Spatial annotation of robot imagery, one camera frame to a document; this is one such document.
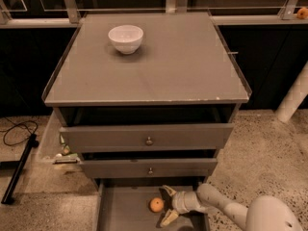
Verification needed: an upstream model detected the metal railing frame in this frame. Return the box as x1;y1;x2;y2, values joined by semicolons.
0;0;308;28

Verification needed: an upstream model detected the grey drawer cabinet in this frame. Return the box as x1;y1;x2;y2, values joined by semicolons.
41;12;252;231

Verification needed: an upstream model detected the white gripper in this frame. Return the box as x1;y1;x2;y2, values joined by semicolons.
160;185;202;228

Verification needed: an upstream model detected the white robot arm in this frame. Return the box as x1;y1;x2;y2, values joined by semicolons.
160;183;304;231

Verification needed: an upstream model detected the black cable on floor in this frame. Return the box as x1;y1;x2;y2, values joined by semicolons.
0;116;39;147

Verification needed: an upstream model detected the white post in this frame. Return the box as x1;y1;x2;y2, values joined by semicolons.
275;62;308;122

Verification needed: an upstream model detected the grey middle drawer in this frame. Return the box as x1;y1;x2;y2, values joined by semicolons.
80;158;218;178

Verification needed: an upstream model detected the grey drawer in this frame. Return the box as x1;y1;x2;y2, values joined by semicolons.
60;123;234;153
80;158;218;178
93;180;210;231

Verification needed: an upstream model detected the orange fruit on ledge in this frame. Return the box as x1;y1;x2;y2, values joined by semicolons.
296;7;308;19

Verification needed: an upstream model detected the orange round fruit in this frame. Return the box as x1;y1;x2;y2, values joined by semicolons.
149;197;165;213

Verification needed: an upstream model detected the white ceramic bowl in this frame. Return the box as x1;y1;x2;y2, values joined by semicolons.
108;25;143;55

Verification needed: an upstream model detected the black stand leg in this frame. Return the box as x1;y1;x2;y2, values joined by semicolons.
1;134;39;205

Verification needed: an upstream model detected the grey top drawer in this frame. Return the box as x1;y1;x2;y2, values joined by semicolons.
60;123;234;153

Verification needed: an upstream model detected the clear plastic bin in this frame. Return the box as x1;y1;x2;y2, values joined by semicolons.
36;114;79;165

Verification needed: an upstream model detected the grey bottom drawer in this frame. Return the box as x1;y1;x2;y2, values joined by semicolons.
93;180;210;231

